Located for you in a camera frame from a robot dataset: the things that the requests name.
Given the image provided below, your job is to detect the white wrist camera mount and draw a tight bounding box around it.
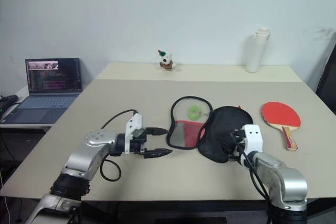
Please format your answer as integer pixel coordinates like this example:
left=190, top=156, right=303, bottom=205
left=242, top=124, right=264, bottom=154
left=123, top=113, right=145, bottom=155

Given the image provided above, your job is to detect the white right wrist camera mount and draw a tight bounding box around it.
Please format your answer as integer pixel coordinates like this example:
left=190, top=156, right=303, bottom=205
left=242, top=124, right=264, bottom=154

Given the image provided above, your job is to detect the green ball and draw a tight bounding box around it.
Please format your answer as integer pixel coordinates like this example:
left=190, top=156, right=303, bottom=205
left=186, top=105, right=202, bottom=120

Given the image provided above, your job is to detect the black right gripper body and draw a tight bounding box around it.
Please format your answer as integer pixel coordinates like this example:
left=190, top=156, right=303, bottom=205
left=228, top=127, right=247, bottom=163

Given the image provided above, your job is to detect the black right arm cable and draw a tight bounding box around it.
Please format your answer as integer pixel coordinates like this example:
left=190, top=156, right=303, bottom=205
left=229, top=132, right=272, bottom=224

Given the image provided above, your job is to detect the black chair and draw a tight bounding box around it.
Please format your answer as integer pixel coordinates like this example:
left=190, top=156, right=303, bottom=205
left=316, top=48, right=336, bottom=116

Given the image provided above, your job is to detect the white plush dog toy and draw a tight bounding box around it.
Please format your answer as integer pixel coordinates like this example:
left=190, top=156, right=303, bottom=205
left=157, top=49, right=177, bottom=71

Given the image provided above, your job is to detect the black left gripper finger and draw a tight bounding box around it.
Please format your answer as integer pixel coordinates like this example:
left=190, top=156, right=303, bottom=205
left=143, top=148, right=173, bottom=159
left=145, top=127, right=170, bottom=137

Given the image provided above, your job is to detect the red black mesh paddle case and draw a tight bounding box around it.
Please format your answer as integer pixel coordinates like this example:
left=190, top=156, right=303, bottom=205
left=165, top=95, right=255, bottom=164

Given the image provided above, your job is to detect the black device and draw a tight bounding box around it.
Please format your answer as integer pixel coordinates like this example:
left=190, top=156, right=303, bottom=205
left=0, top=94, right=19, bottom=105

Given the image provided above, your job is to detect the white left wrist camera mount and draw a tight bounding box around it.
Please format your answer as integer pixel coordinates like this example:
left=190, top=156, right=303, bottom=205
left=123, top=113, right=145, bottom=155

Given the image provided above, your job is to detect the red table tennis paddle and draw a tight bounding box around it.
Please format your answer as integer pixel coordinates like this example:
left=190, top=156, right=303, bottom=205
left=261, top=101, right=301, bottom=152

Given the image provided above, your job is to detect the open grey laptop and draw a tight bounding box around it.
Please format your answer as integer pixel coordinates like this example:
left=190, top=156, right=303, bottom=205
left=1, top=57, right=83, bottom=124

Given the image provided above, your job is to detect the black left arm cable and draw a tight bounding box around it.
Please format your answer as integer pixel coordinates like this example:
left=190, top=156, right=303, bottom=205
left=99, top=109, right=139, bottom=182

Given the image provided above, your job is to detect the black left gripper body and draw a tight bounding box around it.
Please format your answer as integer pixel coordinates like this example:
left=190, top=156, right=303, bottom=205
left=130, top=129, right=148, bottom=156

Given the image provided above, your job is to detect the white water bottle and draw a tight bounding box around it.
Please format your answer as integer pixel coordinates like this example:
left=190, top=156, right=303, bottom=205
left=245, top=27, right=270, bottom=73

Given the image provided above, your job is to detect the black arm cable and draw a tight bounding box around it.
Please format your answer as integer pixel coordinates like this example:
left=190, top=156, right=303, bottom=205
left=229, top=132, right=272, bottom=224
left=99, top=109, right=139, bottom=182

